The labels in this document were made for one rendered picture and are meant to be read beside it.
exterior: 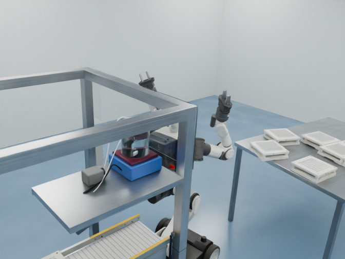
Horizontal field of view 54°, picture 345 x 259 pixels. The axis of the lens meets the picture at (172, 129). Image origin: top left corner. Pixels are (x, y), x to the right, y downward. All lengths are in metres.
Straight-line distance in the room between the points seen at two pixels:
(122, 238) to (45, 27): 3.76
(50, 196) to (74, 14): 4.06
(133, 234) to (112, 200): 0.54
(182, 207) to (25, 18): 3.86
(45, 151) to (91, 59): 4.44
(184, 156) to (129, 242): 0.62
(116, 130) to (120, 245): 0.84
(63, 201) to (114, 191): 0.23
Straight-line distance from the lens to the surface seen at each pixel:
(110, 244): 2.01
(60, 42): 5.34
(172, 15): 6.55
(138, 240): 2.02
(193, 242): 3.03
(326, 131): 3.87
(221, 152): 2.40
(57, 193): 1.65
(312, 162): 2.91
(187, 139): 1.64
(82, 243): 1.99
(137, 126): 1.40
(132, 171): 1.67
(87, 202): 1.56
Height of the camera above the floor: 2.14
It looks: 22 degrees down
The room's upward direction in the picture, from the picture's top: 3 degrees clockwise
